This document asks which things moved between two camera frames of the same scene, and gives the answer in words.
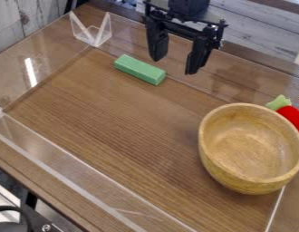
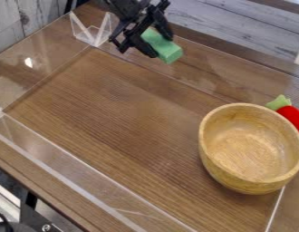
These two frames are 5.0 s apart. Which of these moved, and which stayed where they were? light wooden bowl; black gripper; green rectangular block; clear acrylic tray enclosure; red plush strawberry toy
Moved: black gripper; green rectangular block
Stayed: red plush strawberry toy; light wooden bowl; clear acrylic tray enclosure
